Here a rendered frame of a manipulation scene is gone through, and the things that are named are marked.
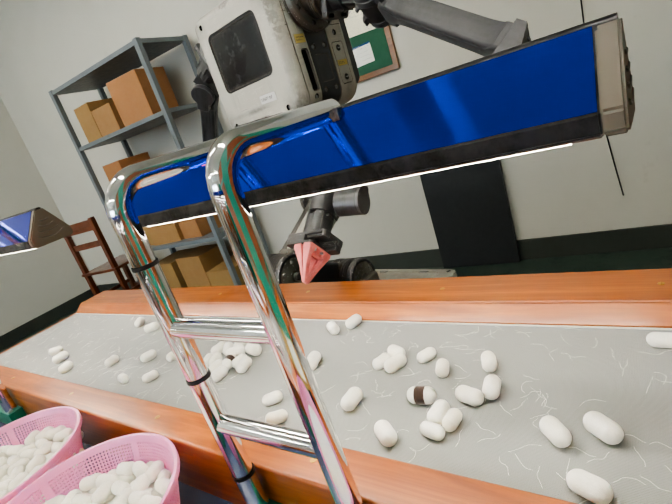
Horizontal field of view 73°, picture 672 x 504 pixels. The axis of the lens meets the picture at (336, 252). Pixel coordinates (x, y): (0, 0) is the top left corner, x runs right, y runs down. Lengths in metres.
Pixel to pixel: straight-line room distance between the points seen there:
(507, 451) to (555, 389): 0.11
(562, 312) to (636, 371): 0.14
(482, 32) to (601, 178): 1.74
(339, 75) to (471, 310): 0.79
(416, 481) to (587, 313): 0.35
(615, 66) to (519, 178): 2.29
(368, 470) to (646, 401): 0.29
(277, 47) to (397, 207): 1.83
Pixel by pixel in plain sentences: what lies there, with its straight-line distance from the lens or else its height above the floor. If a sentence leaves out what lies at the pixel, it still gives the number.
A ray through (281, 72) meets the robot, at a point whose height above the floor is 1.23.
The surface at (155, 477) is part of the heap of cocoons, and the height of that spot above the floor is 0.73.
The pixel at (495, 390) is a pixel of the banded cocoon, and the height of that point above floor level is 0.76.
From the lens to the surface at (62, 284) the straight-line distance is 5.56.
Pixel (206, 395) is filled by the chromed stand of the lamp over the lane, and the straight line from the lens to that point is 0.51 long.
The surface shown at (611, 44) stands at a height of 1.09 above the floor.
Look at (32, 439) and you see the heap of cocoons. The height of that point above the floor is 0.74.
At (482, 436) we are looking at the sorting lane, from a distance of 0.55.
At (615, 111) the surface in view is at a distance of 0.35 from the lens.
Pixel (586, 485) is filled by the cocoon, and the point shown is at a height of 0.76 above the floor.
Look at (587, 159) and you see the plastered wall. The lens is 2.58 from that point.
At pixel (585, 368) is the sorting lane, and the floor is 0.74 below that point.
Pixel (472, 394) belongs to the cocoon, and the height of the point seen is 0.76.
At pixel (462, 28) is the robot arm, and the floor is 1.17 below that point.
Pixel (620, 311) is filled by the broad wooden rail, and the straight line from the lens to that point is 0.71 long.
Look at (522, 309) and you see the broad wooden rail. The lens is 0.73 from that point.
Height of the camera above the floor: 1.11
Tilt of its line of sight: 17 degrees down
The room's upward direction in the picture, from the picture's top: 19 degrees counter-clockwise
